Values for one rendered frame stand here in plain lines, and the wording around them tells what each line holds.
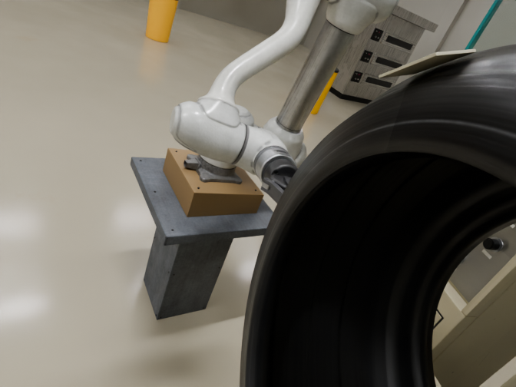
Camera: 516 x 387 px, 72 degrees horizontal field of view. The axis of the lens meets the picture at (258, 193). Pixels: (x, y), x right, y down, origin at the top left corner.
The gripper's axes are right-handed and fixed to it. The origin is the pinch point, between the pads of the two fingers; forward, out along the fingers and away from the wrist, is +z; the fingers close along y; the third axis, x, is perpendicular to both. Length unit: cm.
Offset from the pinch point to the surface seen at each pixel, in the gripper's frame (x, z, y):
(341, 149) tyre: -17.8, 18.3, -12.7
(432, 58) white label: -27.2, 23.7, -12.0
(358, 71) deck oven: -26, -585, 348
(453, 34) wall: -164, -684, 599
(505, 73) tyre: -27.3, 29.6, -11.6
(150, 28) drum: 12, -611, -32
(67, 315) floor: 103, -78, -45
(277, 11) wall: -115, -1121, 321
